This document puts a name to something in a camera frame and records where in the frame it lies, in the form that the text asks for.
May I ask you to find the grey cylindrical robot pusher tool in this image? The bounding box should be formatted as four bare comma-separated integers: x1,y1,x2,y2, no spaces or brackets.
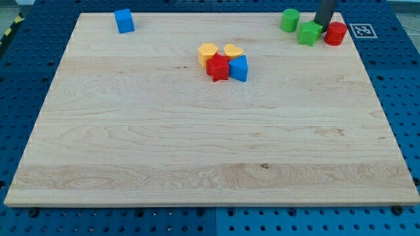
314,0,338,33

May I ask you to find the blue triangle block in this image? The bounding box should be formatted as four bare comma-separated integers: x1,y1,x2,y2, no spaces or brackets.
228,55,248,82

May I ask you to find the green cylinder block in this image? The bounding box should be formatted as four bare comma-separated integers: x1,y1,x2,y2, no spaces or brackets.
280,9,300,33

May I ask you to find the red star block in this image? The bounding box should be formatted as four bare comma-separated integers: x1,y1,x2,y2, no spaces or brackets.
206,53,230,82

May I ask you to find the yellow black hazard tape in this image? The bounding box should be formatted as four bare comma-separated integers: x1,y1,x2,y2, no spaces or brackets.
1,12,25,48

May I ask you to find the wooden board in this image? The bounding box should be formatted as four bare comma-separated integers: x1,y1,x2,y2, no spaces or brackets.
5,12,419,208

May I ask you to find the blue cube block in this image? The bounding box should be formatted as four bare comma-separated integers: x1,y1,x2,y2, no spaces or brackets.
114,9,135,33

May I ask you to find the white fiducial marker tag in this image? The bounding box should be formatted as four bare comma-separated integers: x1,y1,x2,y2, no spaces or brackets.
350,23,377,39

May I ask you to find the green star block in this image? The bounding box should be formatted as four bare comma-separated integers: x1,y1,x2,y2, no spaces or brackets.
297,20,323,47

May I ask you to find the yellow heart block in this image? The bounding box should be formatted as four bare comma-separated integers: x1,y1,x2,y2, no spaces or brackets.
224,43,243,60

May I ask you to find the yellow pentagon block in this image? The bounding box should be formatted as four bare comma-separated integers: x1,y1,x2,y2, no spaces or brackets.
198,43,219,68

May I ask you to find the red cylinder block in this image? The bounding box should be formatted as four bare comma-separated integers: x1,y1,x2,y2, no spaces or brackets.
324,22,347,46

